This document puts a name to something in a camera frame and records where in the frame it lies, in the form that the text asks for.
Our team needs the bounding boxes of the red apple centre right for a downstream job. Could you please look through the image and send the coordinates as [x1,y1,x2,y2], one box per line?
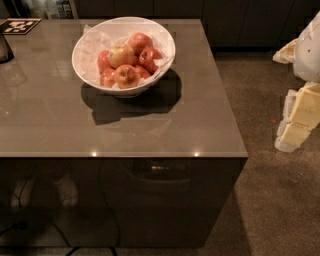
[135,65,150,79]

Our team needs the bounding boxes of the black white fiducial marker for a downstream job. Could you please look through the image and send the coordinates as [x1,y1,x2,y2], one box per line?
[0,18,41,35]

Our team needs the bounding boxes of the yellow-red apple with sticker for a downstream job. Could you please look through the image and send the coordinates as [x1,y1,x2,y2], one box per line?
[108,43,135,68]

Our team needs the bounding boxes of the red-yellow apple front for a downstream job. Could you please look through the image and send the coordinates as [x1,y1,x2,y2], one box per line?
[115,64,140,89]

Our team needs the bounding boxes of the dark background cabinets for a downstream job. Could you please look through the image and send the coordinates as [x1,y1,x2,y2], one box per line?
[74,0,320,48]

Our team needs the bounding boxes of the red apple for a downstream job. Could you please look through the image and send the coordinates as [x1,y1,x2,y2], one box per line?
[97,50,112,73]
[128,32,153,55]
[100,68,115,88]
[139,47,162,73]
[135,65,150,79]

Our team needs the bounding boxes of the red apple front left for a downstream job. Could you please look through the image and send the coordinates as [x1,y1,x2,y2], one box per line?
[100,68,115,88]

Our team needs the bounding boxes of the black floor cable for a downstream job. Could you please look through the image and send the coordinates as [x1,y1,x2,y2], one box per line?
[64,245,118,256]

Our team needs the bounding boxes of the red apple back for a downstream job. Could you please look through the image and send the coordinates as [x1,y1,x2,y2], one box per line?
[128,32,153,55]

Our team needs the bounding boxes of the white ceramic bowl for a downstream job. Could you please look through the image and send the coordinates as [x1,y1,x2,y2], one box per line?
[72,17,176,98]

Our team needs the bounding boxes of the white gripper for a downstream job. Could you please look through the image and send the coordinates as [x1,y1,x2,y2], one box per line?
[272,12,320,152]

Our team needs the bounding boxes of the glossy dark table cabinet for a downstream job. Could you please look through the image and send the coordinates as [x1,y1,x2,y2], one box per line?
[0,20,247,248]

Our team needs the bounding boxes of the white paper bowl liner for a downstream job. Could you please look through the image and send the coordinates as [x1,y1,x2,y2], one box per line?
[72,17,176,97]

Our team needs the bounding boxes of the dark object at left edge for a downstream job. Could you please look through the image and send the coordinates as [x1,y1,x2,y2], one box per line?
[0,33,14,64]

